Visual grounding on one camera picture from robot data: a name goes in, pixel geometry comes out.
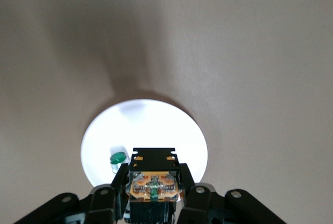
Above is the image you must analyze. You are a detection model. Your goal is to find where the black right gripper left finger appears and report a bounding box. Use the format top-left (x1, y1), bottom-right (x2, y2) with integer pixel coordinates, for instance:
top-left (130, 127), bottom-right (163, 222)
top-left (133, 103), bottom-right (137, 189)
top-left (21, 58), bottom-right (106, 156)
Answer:
top-left (12, 163), bottom-right (131, 224)

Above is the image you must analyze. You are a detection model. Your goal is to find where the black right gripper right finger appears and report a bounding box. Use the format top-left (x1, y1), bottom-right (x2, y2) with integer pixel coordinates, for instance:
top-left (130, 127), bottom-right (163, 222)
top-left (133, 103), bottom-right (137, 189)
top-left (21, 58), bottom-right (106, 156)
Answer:
top-left (176, 163), bottom-right (287, 224)

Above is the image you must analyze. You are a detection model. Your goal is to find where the black orange push-button switch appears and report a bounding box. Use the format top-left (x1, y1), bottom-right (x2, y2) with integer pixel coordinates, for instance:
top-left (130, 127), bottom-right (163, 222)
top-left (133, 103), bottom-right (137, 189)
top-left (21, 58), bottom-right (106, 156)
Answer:
top-left (124, 148), bottom-right (183, 224)

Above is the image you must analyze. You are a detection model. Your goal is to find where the pale pink round plate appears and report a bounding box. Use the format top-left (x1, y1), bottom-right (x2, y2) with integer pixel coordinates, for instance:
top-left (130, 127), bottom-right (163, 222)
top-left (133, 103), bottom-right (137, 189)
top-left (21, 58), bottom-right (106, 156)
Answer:
top-left (80, 99), bottom-right (209, 191)

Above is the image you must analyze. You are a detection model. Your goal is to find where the brown table mat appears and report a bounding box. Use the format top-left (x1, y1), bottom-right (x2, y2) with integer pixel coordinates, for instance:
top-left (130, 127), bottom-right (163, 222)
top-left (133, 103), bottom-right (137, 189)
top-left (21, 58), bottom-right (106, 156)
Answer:
top-left (0, 0), bottom-right (333, 224)

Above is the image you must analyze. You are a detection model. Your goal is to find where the white green push-button switch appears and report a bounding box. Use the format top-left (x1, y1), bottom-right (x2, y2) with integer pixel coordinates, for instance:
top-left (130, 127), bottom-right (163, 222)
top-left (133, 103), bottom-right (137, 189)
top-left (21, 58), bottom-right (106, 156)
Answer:
top-left (109, 144), bottom-right (130, 174)

